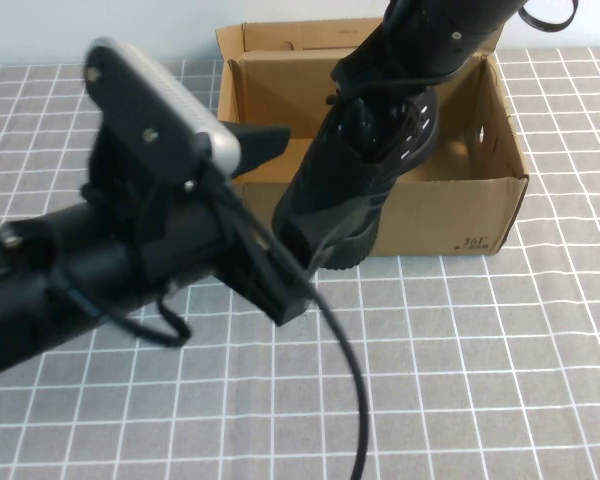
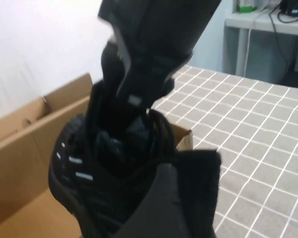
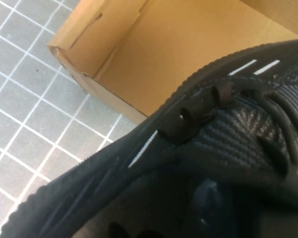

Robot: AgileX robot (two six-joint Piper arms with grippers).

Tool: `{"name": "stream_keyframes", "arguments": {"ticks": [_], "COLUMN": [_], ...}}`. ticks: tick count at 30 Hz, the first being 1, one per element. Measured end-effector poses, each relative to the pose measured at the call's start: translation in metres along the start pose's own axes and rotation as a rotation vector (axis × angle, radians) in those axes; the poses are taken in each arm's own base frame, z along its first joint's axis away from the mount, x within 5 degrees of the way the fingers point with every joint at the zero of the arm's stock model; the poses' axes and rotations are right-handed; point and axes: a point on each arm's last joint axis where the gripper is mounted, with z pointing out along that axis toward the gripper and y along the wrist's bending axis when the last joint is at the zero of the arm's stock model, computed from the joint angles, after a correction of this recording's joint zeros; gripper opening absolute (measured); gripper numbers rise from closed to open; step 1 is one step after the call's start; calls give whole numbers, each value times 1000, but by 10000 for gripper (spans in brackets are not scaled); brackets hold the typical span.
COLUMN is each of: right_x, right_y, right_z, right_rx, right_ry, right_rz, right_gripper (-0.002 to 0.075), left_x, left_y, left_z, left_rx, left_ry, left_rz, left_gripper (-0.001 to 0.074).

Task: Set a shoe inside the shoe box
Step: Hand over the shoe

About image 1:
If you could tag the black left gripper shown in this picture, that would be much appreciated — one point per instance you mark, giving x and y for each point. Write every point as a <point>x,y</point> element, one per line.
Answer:
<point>240,250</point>

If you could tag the black knit sneaker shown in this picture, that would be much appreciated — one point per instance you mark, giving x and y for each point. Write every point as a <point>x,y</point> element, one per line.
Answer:
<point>340,190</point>

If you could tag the grey white-checked tablecloth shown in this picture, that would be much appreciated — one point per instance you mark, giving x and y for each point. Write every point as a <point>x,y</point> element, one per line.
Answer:
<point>480,375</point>

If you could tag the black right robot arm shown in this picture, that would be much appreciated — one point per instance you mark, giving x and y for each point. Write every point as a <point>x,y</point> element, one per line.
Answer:
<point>470,30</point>

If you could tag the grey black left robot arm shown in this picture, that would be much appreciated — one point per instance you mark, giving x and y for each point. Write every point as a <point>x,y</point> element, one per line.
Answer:
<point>30,300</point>

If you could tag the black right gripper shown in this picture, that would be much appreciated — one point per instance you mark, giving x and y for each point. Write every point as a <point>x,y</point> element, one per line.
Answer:
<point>390,55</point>

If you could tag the brown cardboard shoe box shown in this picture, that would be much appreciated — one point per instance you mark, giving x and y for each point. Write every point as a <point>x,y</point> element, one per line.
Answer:
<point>455,210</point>

